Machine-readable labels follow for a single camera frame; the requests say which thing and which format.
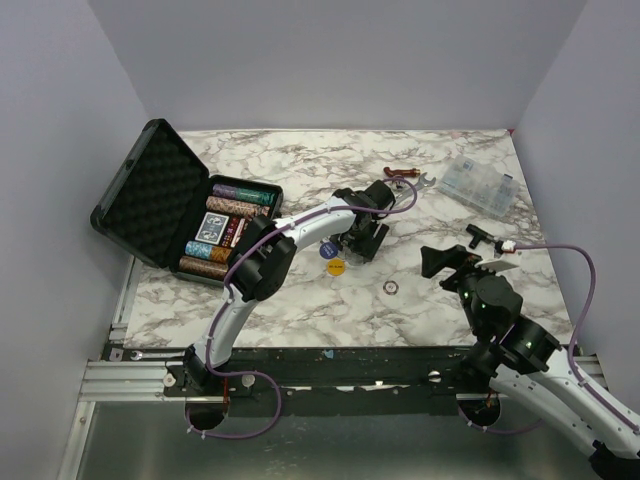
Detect orange chip row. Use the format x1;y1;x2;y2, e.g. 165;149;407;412
184;241;232;264

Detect red playing card deck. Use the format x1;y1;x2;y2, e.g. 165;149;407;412
230;218;249;248

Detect blue playing card deck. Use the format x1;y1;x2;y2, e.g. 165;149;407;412
195;212;229;245

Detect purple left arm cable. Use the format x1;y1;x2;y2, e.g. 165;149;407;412
184;174;419;440

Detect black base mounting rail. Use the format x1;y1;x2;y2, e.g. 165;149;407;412
163;347;501;425

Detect red dice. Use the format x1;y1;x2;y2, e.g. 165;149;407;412
219;224;237;248

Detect black T-shaped pipe fitting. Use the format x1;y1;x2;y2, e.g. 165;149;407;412
465;224;499;249

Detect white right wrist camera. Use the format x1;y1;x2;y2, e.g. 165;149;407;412
475;240;521;273

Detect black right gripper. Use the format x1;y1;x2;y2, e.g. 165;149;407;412
421;243;506;336

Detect blue small blind button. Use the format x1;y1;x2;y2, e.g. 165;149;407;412
319;241;339;260

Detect brown bottom chip row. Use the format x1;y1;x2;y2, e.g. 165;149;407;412
178;256;228;280

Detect poker chip near deck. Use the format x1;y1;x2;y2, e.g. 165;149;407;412
383;280;399;295

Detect aluminium frame rail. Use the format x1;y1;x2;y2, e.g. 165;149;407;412
78;360;179;403

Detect silver open-end wrench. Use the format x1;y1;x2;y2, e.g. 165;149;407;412
395;173;436;205

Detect black poker set case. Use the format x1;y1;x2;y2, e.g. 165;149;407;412
90;119;284;286

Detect brown and blue chip row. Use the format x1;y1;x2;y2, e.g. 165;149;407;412
205;196;269;218

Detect clear plastic screw organizer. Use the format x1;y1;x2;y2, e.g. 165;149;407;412
436;155;520;218

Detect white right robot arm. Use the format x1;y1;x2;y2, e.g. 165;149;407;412
422;246;639;479

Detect brown faucet tap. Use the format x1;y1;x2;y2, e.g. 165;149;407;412
383;166;421;191

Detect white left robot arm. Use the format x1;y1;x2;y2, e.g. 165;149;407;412
183;177;436;395

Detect purple and green chip row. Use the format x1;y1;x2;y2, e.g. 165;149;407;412
212;184;277;206

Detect yellow big blind button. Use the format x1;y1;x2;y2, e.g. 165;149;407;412
327;258;346;277

